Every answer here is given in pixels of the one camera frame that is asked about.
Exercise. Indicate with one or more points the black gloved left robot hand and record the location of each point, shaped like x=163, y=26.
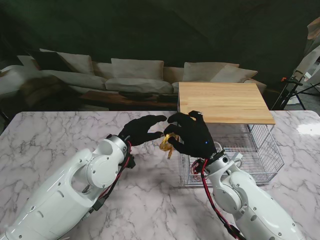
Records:
x=137, y=130

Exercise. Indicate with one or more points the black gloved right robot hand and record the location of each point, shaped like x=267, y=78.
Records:
x=192, y=135

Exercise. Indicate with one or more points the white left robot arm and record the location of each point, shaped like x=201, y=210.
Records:
x=70, y=187

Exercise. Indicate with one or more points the beige sofa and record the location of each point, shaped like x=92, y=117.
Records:
x=135, y=85

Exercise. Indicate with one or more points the dark wooden coffee table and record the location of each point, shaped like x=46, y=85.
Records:
x=105, y=98

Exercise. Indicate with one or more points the beige sofa pillow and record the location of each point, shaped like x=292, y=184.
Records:
x=235, y=75
x=77, y=62
x=202, y=71
x=137, y=68

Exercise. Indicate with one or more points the dark sofa pillow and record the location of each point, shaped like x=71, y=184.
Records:
x=47, y=61

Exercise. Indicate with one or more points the black tripod stand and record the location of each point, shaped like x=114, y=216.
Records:
x=295, y=82

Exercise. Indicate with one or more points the white draped cover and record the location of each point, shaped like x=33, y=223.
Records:
x=312, y=57

